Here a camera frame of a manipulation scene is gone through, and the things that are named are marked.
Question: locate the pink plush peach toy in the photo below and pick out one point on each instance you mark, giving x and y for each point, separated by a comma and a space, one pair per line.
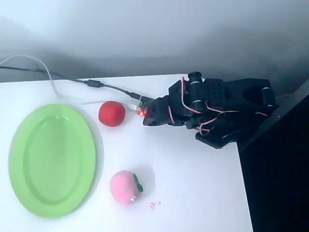
123, 187

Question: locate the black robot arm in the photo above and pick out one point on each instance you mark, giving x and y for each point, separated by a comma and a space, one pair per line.
231, 94

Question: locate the green oval plastic plate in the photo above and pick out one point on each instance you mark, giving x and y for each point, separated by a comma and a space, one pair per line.
51, 162

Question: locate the green controller circuit board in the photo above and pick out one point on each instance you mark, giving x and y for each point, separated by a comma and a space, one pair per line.
144, 104

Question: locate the red plush ball toy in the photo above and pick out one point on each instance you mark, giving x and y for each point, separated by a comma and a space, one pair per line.
111, 113

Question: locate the small red crumbs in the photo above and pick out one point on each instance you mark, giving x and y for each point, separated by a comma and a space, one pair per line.
154, 204

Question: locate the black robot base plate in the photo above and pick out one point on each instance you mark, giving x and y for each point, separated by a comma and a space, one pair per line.
214, 140

